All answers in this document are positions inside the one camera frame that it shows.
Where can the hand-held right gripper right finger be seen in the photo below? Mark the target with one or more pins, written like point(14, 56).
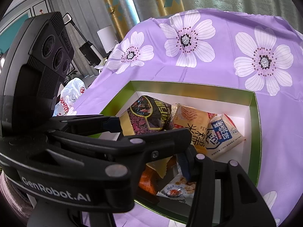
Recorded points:
point(185, 167)

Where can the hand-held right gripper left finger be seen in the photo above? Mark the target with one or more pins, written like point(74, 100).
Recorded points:
point(47, 215)

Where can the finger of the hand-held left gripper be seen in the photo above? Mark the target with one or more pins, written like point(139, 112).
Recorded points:
point(142, 144)
point(90, 123)

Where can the white shrimp print snack packet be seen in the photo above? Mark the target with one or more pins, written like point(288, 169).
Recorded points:
point(176, 192)

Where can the cream green snack packet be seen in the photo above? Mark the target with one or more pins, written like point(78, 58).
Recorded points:
point(158, 167)

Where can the dark gold snack packet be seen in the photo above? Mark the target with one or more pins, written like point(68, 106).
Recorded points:
point(146, 115)

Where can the orange tan snack packet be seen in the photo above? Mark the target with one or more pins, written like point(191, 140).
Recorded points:
point(189, 123)

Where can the white blue snack packet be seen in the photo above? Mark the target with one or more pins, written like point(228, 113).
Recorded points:
point(224, 137)

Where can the green cardboard box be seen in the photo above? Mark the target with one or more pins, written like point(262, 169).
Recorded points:
point(254, 146)

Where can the person's left forearm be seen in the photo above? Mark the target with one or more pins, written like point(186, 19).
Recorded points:
point(11, 191)

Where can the white plastic bag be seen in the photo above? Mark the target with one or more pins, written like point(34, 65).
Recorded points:
point(71, 87)

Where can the potted plant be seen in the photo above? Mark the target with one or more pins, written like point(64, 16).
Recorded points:
point(71, 75)

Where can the black upright vacuum cleaner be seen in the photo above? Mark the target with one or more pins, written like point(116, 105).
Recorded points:
point(88, 52)

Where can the white cylindrical appliance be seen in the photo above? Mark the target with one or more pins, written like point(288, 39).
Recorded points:
point(106, 37)

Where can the purple floral cloth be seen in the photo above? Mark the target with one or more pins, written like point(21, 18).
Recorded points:
point(224, 80)

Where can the gold patterned curtain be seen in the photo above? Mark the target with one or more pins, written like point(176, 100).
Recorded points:
point(132, 2)

